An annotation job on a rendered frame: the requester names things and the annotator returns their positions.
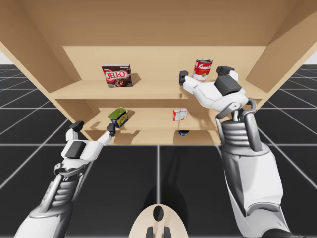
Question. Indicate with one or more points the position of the red and white can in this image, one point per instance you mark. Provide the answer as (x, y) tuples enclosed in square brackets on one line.
[(203, 70)]

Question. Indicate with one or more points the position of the blue flat can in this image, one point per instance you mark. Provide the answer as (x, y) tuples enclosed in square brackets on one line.
[(183, 133)]

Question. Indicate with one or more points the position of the green and blue rectangular can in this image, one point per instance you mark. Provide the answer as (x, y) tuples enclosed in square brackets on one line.
[(119, 117)]

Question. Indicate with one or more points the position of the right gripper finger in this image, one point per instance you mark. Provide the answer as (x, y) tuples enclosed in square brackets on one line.
[(227, 72), (189, 83)]

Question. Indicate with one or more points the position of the red and white carton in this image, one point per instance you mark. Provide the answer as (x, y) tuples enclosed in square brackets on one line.
[(180, 114)]

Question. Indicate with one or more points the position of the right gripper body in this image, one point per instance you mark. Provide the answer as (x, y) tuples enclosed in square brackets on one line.
[(224, 93)]

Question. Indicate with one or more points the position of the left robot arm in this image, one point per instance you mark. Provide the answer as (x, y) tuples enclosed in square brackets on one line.
[(47, 203)]

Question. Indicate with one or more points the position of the tan robot part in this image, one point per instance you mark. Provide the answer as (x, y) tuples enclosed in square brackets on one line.
[(157, 220)]

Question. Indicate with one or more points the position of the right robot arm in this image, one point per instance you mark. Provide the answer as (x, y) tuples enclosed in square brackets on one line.
[(250, 173)]

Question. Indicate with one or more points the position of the pale wooden shelf unit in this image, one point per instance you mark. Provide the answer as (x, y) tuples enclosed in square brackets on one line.
[(158, 29)]

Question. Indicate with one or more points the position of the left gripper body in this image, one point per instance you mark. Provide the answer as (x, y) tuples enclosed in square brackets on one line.
[(80, 149)]

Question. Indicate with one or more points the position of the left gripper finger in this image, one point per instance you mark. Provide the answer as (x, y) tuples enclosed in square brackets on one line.
[(108, 135), (73, 131)]

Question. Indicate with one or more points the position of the brown and red carton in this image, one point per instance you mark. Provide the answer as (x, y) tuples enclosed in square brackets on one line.
[(118, 76)]

